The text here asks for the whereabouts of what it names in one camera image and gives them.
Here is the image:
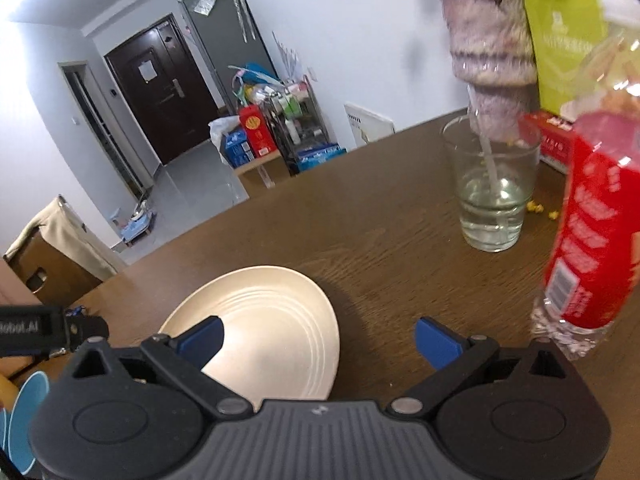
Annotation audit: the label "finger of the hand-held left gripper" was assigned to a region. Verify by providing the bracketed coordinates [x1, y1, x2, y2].
[62, 310, 110, 356]

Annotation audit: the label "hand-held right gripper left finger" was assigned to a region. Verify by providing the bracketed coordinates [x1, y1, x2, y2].
[59, 316, 255, 418]

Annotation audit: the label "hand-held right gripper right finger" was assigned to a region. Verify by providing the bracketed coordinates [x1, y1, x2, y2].
[387, 317, 582, 418]

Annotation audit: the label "blue bowl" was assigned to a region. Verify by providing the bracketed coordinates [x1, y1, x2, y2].
[0, 370, 52, 476]

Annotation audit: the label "cream plate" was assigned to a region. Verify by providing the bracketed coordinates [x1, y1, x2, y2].
[157, 265, 341, 402]

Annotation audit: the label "beige cloth on chair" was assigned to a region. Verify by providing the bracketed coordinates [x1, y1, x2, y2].
[3, 194, 129, 307]

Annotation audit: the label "clear drinking glass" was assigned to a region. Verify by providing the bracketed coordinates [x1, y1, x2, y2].
[441, 114, 544, 254]

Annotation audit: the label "yellow crumbs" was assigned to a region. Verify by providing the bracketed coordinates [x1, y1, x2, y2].
[524, 201, 559, 221]

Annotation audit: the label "blue carton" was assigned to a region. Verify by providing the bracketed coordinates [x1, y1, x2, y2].
[224, 129, 256, 169]

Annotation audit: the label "white plastic bag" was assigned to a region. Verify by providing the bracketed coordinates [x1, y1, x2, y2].
[208, 115, 242, 165]

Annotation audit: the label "red label water bottle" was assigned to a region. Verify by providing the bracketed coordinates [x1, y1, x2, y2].
[529, 0, 640, 362]

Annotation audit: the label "red gift box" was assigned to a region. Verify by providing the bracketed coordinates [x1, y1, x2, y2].
[238, 104, 278, 159]

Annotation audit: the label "blue flat box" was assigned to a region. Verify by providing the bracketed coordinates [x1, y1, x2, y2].
[296, 143, 348, 173]

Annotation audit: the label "white flat board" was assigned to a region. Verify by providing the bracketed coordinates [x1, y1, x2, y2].
[343, 102, 396, 152]

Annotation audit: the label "red flat box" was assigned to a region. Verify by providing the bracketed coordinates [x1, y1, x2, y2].
[517, 111, 577, 175]

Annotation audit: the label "dark brown door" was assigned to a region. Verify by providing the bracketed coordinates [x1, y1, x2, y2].
[103, 13, 219, 167]

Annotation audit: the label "blue shopping bag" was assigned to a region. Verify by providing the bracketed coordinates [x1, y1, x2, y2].
[229, 61, 282, 92]

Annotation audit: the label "purple fairy wings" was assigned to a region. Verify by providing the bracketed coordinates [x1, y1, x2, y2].
[271, 31, 304, 80]

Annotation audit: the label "grey refrigerator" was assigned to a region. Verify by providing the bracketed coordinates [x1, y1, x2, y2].
[178, 0, 279, 107]

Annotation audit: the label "mottled pink vase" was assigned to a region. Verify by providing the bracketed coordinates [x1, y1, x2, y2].
[436, 0, 539, 143]

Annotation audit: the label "green paper bag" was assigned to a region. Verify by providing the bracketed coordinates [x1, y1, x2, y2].
[523, 0, 610, 117]

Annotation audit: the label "folded white umbrella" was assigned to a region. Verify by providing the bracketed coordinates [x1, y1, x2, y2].
[223, 0, 257, 44]

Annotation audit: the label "wire storage rack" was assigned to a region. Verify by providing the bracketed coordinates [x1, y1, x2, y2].
[261, 79, 332, 175]

